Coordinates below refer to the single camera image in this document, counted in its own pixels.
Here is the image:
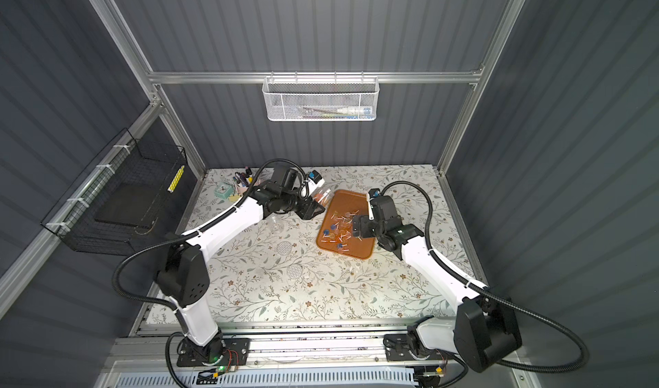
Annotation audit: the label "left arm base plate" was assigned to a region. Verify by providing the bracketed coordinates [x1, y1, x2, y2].
[177, 338, 252, 367]

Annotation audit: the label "round patterned jar lid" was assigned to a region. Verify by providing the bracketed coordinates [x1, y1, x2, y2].
[276, 242, 293, 256]

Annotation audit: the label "brown wooden tray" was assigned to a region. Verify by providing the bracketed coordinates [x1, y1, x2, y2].
[316, 189, 375, 260]

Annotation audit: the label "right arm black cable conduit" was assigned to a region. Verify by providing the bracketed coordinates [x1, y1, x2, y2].
[380, 179, 591, 374]

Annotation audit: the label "pink pen cup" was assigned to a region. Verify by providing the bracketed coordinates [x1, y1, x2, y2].
[236, 184, 252, 201]

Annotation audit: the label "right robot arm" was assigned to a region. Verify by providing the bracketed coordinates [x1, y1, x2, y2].
[353, 189, 523, 373]

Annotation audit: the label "white mesh wall basket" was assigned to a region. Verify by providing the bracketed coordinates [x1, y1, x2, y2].
[262, 73, 380, 122]

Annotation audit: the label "pile of lollipop candies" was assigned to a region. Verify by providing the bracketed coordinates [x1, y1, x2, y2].
[319, 211, 358, 254]

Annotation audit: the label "pens in pink cup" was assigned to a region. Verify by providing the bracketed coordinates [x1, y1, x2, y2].
[233, 167, 253, 187]

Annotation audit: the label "small green alarm clock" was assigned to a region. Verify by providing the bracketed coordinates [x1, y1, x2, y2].
[214, 182, 235, 199]

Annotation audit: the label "white marker in basket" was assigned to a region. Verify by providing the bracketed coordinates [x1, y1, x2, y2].
[336, 106, 372, 118]

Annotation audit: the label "black wire wall basket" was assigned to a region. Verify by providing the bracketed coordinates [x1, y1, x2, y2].
[41, 131, 196, 256]

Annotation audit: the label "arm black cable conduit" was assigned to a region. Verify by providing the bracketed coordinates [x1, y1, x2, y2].
[380, 179, 591, 374]
[112, 158, 310, 388]

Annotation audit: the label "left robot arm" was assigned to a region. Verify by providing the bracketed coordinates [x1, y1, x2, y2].
[154, 160, 325, 348]

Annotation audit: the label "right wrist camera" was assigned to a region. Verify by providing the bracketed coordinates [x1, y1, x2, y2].
[367, 188, 380, 221]

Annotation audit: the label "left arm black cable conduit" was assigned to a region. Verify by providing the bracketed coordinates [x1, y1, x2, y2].
[112, 158, 310, 388]

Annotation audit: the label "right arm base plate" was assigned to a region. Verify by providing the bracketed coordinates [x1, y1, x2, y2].
[382, 334, 447, 362]

